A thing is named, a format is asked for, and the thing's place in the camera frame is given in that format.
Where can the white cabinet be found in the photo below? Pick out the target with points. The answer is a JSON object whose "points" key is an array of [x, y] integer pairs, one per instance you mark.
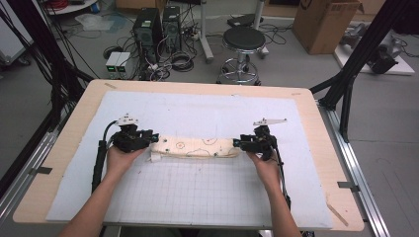
{"points": [[13, 36]]}

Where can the aluminium rail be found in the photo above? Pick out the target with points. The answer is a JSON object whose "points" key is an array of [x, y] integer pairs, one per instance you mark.
{"points": [[349, 158], [36, 154]]}

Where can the person's left hand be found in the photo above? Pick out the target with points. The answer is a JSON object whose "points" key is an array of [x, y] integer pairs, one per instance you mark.
{"points": [[120, 163]]}

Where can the person's right hand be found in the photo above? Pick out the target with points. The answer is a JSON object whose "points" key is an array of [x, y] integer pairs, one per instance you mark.
{"points": [[270, 173]]}

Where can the clear plastic bag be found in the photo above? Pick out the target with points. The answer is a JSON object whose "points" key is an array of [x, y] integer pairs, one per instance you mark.
{"points": [[94, 22]]}

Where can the white round table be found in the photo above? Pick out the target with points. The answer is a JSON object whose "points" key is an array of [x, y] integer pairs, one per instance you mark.
{"points": [[75, 7]]}

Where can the slim black computer tower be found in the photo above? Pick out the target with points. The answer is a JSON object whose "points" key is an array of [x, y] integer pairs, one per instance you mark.
{"points": [[172, 28]]}

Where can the white grid mat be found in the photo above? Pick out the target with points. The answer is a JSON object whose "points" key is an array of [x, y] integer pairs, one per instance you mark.
{"points": [[197, 108]]}

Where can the large black computer tower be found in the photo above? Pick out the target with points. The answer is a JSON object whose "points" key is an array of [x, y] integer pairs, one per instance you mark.
{"points": [[147, 33]]}

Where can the grey tape piece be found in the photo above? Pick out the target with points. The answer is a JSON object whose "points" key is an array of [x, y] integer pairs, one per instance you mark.
{"points": [[348, 186], [41, 170]]}

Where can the white desk leg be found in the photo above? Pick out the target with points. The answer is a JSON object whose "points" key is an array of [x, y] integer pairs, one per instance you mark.
{"points": [[205, 33], [260, 13]]}

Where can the white floor board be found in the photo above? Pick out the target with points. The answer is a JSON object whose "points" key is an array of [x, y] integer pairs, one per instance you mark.
{"points": [[403, 67]]}

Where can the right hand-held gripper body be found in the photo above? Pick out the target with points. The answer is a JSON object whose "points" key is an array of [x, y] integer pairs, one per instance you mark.
{"points": [[260, 143]]}

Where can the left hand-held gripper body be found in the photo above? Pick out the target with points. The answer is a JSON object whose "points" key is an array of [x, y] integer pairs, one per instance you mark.
{"points": [[131, 140]]}

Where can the white power supply unit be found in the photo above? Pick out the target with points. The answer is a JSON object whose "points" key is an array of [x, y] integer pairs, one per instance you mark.
{"points": [[112, 61], [123, 62]]}

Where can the black round stool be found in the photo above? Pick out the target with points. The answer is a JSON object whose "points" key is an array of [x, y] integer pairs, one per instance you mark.
{"points": [[243, 38]]}

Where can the grey robot part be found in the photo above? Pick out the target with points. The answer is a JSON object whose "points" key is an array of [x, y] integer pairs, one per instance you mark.
{"points": [[354, 34]]}

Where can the cream cloth with white tag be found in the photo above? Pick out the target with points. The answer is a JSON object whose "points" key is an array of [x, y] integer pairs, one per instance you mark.
{"points": [[194, 146]]}

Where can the brown cardboard box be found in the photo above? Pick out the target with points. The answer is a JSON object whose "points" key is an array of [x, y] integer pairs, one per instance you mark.
{"points": [[324, 26]]}

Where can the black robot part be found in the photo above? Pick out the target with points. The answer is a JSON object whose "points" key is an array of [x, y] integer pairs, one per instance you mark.
{"points": [[383, 61]]}

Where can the thin wooden strip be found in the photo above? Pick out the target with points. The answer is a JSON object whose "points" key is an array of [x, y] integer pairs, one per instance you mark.
{"points": [[337, 214]]}

